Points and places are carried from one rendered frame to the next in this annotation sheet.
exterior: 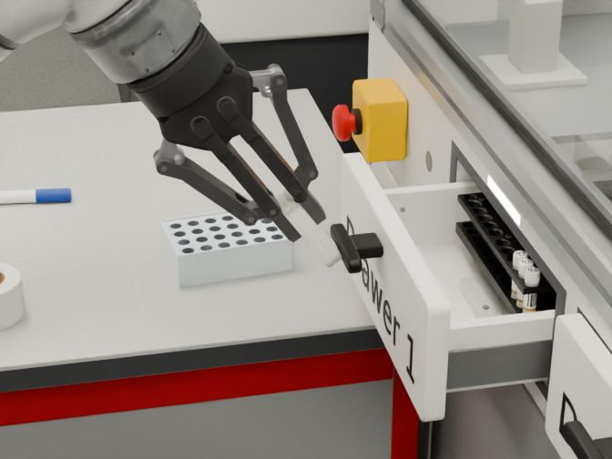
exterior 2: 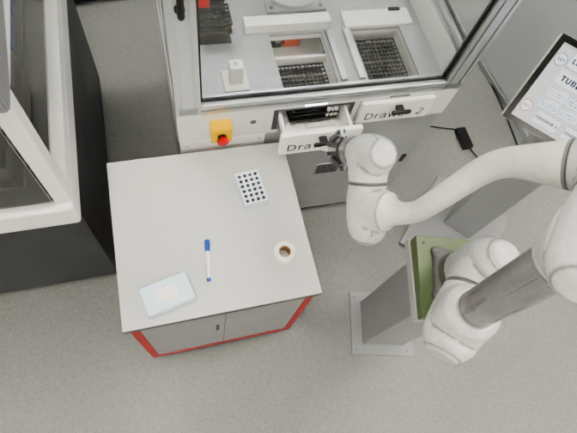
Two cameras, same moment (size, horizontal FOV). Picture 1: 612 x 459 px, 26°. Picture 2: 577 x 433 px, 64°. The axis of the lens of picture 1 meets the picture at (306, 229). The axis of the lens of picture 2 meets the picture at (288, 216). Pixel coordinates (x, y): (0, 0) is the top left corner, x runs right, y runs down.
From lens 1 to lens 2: 172 cm
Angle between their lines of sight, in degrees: 73
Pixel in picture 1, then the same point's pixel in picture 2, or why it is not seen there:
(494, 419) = not seen: hidden behind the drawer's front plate
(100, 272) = (258, 226)
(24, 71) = not seen: outside the picture
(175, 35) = not seen: hidden behind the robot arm
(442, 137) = (264, 112)
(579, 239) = (365, 91)
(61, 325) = (288, 234)
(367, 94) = (225, 128)
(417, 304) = (355, 131)
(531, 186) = (337, 94)
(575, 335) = (372, 104)
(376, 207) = (316, 132)
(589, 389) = (379, 107)
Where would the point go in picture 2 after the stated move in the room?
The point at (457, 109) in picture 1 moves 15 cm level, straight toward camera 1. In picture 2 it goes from (277, 103) to (322, 111)
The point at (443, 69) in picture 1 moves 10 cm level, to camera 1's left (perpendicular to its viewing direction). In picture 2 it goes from (266, 100) to (266, 126)
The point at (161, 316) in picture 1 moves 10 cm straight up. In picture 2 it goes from (283, 208) to (287, 195)
